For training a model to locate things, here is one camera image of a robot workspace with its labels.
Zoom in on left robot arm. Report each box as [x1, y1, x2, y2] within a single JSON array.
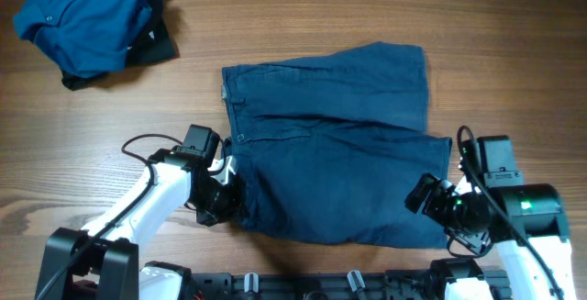
[[35, 146, 238, 299]]

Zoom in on folded blue button shirt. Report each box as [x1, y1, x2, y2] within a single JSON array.
[[13, 0, 152, 78]]

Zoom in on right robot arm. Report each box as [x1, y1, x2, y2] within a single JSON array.
[[404, 173, 576, 299]]

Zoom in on black camera cable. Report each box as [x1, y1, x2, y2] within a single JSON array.
[[34, 133, 184, 300], [456, 125, 565, 300]]

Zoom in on dark navy blue shorts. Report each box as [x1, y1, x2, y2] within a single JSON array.
[[222, 42, 452, 249]]

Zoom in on left black camera cable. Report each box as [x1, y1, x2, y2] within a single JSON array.
[[34, 133, 184, 300]]

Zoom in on right black camera cable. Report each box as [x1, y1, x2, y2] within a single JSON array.
[[456, 125, 565, 300]]

